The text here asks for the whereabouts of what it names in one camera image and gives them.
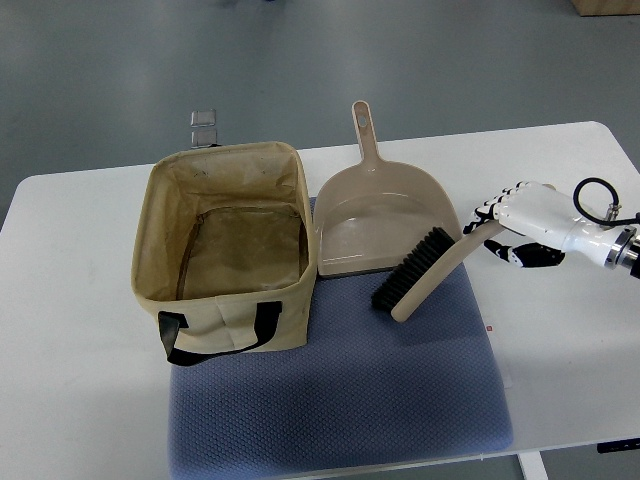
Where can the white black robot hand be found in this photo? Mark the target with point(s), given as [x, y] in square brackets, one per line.
[556, 223]

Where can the pink hand broom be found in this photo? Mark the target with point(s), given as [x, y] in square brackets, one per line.
[428, 264]

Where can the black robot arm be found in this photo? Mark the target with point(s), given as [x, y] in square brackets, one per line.
[630, 254]

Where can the yellow fabric bag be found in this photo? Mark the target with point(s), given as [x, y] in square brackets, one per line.
[225, 257]

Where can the pink dustpan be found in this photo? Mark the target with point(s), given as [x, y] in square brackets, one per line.
[369, 216]

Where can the cardboard box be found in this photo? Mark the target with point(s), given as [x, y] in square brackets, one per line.
[590, 8]

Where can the blue textured mat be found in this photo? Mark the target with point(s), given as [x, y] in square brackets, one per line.
[364, 390]

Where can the black table controller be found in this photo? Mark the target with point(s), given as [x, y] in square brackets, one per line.
[618, 446]

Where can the white table leg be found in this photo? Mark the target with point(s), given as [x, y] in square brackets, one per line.
[532, 466]

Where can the metal floor plates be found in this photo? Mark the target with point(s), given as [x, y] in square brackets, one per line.
[203, 129]

